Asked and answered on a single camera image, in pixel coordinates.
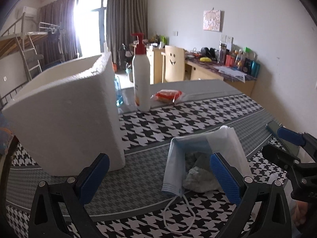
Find grey towel cloth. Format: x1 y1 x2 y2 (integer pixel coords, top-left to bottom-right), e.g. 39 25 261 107
182 152 220 193

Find blue surgical face mask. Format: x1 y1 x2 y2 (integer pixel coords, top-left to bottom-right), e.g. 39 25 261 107
161 137 212 234

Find person right hand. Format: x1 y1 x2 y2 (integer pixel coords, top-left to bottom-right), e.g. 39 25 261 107
292 201 308 226

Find dark green phone case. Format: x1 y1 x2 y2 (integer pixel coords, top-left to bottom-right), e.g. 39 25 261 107
266 120 300 156

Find houndstooth table mat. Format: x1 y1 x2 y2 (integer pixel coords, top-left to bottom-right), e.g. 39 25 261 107
6 81 287 237

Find white styrofoam box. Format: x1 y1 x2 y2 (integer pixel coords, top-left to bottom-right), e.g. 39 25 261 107
2 53 125 176

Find teal bottle on desk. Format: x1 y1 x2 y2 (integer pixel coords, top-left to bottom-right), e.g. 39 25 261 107
251 61 261 78

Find papers on desk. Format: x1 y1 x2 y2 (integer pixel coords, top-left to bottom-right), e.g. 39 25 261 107
215 66 246 83

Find red snack packet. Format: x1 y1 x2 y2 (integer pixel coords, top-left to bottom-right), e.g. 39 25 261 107
151 89 185 104

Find wooden desk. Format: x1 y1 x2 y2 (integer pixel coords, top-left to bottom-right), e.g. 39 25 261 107
147 47 255 96

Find yellow object on desk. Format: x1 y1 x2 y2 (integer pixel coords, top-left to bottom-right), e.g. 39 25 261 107
199 57 212 62

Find white pump lotion bottle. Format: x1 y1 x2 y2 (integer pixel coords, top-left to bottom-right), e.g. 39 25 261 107
132 33 150 112

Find wooden smiley chair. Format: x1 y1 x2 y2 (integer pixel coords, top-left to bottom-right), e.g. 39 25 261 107
162 46 185 83

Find metal bunk bed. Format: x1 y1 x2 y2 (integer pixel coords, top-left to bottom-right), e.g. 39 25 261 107
0 12 65 105

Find left brown curtain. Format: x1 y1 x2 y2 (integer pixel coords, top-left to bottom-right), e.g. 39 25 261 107
38 0 77 65

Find brown curtain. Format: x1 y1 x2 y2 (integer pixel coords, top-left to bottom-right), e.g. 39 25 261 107
106 0 148 64
38 0 77 65

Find right brown curtain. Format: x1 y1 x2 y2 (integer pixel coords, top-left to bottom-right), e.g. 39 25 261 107
106 0 148 64

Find white air conditioner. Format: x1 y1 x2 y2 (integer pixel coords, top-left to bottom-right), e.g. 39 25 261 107
17 7 37 18

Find cartoon wall picture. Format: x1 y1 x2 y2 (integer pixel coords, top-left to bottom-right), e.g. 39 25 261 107
203 10 221 32

